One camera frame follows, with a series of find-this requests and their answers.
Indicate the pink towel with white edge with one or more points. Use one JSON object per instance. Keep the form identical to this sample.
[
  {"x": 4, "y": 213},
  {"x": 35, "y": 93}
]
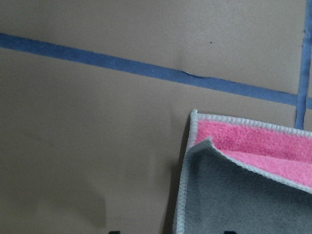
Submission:
[{"x": 244, "y": 175}]

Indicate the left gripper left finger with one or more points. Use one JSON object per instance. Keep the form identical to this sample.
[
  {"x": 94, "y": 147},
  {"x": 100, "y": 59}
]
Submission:
[{"x": 114, "y": 232}]

